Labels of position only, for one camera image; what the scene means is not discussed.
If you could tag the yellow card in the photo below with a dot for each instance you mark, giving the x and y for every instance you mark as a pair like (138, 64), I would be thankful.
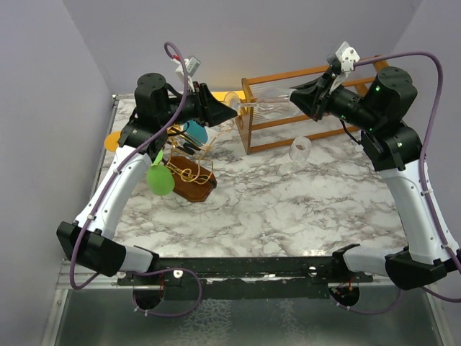
(218, 97)

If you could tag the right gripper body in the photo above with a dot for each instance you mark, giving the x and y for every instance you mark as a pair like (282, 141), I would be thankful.
(340, 101)

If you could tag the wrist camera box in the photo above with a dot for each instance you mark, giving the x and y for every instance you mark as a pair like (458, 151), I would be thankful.
(343, 58)
(192, 64)

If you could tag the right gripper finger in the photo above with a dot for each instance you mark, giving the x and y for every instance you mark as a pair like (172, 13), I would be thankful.
(306, 101)
(319, 83)

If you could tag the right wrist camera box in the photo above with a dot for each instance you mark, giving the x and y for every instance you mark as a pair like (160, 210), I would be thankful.
(343, 58)

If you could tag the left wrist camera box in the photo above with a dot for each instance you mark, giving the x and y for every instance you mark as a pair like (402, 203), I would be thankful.
(192, 64)

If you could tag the orange plastic wine glass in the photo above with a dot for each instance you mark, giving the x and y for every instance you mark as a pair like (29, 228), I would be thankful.
(111, 141)

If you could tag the green plastic wine glass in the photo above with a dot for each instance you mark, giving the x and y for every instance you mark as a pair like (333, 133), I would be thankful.
(159, 177)

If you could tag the gold wire wine glass rack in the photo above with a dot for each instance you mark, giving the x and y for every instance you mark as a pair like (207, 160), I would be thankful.
(190, 164)

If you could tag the black base frame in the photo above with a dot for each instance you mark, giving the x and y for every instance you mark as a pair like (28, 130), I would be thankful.
(236, 278)

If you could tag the wooden dish rack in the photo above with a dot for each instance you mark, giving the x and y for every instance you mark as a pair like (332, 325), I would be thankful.
(250, 119)

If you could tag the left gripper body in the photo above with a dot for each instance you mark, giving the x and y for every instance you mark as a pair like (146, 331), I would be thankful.
(191, 107)

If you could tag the clear glass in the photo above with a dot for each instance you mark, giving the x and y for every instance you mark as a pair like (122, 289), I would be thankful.
(272, 104)
(300, 149)

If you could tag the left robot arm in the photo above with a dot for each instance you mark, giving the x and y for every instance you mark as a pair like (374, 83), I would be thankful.
(88, 240)

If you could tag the blue plastic wine glass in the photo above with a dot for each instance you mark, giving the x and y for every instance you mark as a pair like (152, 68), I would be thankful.
(195, 133)

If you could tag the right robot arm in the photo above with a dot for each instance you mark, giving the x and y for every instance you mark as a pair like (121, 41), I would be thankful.
(395, 152)

